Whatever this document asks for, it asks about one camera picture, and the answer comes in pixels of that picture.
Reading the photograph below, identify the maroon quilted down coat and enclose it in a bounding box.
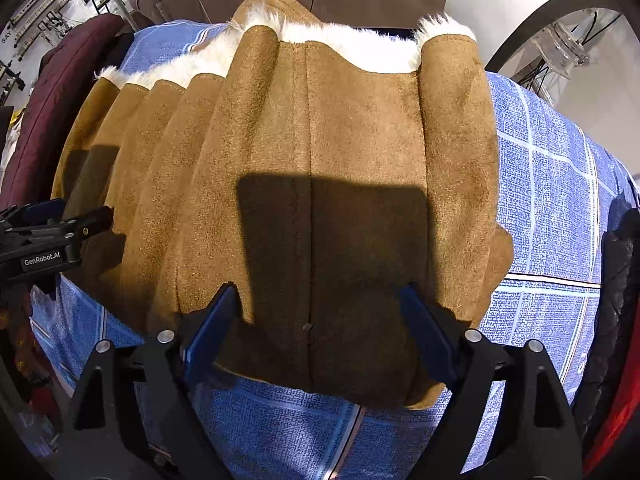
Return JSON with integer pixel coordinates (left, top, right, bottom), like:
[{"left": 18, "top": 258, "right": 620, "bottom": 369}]
[{"left": 1, "top": 14, "right": 134, "bottom": 209}]

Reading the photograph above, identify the red garment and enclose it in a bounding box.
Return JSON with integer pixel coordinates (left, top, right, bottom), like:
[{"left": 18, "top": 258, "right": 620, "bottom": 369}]
[{"left": 584, "top": 356, "right": 639, "bottom": 479}]

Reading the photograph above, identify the white curved machine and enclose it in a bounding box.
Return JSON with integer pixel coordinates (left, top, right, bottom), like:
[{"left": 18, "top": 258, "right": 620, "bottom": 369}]
[{"left": 444, "top": 0, "right": 626, "bottom": 73}]

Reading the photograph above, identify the blue checked bed sheet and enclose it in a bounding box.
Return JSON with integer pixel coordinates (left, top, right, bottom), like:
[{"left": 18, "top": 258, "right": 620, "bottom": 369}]
[{"left": 29, "top": 19, "right": 637, "bottom": 480}]

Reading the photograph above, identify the brown suede shearling coat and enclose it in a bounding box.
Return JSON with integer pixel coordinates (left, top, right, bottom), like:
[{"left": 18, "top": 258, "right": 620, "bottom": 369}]
[{"left": 52, "top": 0, "right": 513, "bottom": 410}]

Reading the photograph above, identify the black quilted garment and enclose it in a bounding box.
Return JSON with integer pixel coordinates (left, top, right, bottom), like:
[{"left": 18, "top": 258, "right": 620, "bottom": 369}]
[{"left": 572, "top": 208, "right": 639, "bottom": 448}]

